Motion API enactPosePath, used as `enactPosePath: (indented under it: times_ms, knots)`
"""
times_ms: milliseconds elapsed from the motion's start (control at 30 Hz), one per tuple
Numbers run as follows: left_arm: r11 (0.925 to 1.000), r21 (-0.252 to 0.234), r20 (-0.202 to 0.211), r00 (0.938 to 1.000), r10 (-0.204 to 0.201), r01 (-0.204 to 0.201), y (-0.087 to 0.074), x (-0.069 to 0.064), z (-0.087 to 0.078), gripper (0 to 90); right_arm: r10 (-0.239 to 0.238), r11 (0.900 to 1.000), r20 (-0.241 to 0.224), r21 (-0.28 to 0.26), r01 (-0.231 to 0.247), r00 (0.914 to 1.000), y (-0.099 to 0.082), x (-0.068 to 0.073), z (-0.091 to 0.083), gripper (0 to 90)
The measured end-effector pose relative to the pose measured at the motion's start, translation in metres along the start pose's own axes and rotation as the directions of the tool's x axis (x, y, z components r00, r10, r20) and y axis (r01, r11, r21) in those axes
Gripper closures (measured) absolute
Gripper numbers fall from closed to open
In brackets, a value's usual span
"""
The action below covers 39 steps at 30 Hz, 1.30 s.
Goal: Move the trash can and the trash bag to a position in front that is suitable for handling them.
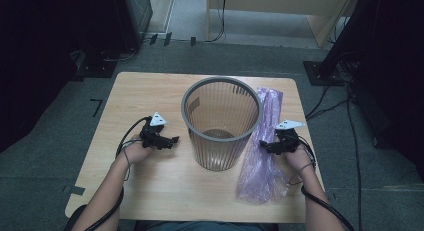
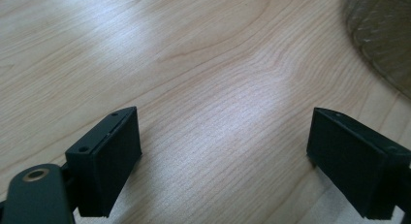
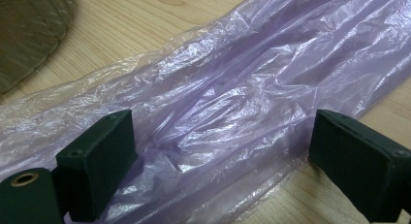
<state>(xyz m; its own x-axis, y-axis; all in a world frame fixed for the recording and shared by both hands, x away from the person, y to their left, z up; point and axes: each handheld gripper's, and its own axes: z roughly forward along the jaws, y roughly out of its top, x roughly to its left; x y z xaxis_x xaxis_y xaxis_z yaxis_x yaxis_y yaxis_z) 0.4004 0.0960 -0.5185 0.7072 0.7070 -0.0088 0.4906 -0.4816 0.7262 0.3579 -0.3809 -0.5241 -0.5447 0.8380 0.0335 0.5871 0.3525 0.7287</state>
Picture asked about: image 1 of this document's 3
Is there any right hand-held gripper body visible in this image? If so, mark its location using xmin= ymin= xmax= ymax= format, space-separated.
xmin=275 ymin=120 xmax=305 ymax=154

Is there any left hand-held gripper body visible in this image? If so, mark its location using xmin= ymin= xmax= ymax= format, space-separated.
xmin=139 ymin=111 xmax=169 ymax=149

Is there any grey bin rim ring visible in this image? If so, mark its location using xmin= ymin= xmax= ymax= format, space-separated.
xmin=180 ymin=76 xmax=264 ymax=143

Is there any purple plastic trash bag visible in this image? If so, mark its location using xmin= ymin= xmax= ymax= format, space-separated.
xmin=236 ymin=87 xmax=290 ymax=205

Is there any transparent brown ribbed trash bin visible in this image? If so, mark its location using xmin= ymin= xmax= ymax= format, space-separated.
xmin=180 ymin=76 xmax=264 ymax=172

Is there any person's left hand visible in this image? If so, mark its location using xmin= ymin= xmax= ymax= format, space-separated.
xmin=121 ymin=134 xmax=156 ymax=165

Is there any person's right hand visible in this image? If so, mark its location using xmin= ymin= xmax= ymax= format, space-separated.
xmin=286 ymin=147 xmax=314 ymax=174

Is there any black angled floor tape mark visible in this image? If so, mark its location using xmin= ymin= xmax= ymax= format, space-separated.
xmin=89 ymin=98 xmax=104 ymax=118

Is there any black metal stand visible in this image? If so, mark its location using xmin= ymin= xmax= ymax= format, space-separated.
xmin=303 ymin=0 xmax=371 ymax=87

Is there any blue-grey shirt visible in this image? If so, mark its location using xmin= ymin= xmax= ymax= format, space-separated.
xmin=134 ymin=220 xmax=279 ymax=231

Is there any black cabinet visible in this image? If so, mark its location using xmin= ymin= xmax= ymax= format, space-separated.
xmin=111 ymin=0 xmax=154 ymax=52

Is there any beige wooden desk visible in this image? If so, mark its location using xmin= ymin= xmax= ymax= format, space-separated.
xmin=205 ymin=0 xmax=356 ymax=49

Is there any thin grey wrist cord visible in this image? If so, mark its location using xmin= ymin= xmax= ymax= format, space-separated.
xmin=120 ymin=140 xmax=133 ymax=182
xmin=288 ymin=160 xmax=316 ymax=186

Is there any long black floor cable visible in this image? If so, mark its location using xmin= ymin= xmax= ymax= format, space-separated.
xmin=345 ymin=90 xmax=364 ymax=231

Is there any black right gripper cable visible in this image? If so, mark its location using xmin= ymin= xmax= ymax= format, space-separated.
xmin=298 ymin=135 xmax=356 ymax=231

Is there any black floor base plate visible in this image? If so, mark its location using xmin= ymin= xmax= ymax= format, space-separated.
xmin=76 ymin=57 xmax=118 ymax=79

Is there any black hanging cable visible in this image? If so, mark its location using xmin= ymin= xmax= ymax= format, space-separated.
xmin=206 ymin=0 xmax=228 ymax=44

